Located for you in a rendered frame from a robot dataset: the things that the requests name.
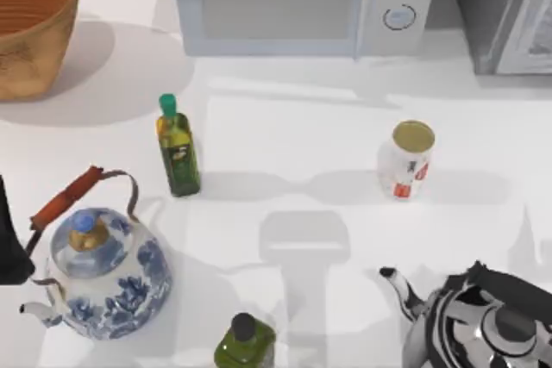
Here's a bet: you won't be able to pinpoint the microwave oven door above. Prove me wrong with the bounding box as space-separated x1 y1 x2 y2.
168 0 374 62

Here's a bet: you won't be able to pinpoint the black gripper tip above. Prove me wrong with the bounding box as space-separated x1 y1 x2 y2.
0 174 36 287

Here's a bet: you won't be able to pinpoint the pale microwave oven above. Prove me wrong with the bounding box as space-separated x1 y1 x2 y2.
167 0 443 62

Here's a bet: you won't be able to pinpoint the brown wicker basket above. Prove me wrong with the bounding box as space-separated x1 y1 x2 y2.
0 0 82 103

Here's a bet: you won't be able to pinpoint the microwave knob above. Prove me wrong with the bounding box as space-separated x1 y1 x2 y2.
382 3 418 33

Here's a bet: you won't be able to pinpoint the green bottle with black cap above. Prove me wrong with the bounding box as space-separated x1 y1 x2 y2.
213 312 276 368

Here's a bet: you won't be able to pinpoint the blue and white teapot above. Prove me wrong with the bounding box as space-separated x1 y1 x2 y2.
18 164 174 341

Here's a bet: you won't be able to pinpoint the red and white can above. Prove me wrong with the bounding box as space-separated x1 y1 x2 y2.
377 120 436 202

